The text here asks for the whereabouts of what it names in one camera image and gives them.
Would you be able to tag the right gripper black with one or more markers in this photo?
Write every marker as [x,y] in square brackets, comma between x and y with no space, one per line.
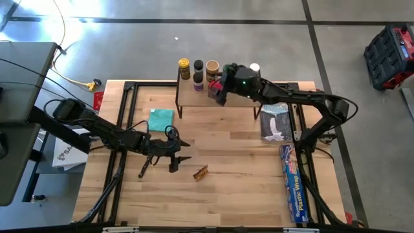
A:
[244,81]

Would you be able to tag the grey side desk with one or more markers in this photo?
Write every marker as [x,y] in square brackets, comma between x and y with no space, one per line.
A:
[19,84]

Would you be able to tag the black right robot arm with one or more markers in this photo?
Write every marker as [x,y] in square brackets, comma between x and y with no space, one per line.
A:
[300,95]

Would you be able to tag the black metal table frame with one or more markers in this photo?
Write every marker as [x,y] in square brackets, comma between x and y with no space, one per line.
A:
[129,84]

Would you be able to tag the black and red toolbox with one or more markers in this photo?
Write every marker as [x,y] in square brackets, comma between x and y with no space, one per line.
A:
[389,56]

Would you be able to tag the yellow lid spice jar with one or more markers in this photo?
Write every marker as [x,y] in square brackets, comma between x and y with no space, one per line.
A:
[184,68]

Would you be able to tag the white lid furikake seasoning jar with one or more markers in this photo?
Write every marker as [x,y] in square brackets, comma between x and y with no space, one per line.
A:
[255,67]

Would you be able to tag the purple label garlic powder jar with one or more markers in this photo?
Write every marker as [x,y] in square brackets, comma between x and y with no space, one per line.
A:
[198,82]

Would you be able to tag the green lid spice jar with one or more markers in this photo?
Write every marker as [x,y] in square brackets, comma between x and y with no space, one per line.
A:
[230,68]

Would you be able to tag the blue plastic wrap box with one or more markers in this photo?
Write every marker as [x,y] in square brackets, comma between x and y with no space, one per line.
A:
[295,184]

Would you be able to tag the taco seasoning mix packet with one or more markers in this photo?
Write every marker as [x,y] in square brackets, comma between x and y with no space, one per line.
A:
[200,173]

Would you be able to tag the tan lid spice jar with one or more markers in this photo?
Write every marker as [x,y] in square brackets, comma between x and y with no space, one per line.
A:
[212,69]

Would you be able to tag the red lid spice container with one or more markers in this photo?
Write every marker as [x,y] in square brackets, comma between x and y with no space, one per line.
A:
[214,90]

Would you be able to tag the red flat plate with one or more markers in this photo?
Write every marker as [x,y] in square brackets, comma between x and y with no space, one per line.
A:
[98,101]

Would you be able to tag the black lid glass spice jar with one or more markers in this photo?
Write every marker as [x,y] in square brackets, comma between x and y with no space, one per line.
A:
[198,65]

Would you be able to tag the wooden shelf with black legs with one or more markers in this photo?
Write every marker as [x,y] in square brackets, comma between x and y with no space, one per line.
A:
[194,98]

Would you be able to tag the teal cloth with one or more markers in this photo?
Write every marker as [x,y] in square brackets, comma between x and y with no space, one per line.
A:
[161,119]

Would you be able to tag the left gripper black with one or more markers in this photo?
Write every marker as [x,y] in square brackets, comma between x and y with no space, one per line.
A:
[165,147]

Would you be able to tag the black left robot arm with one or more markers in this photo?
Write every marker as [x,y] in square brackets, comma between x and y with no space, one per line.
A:
[110,132]

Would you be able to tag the white printed box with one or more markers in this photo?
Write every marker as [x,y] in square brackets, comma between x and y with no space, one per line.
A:
[69,155]

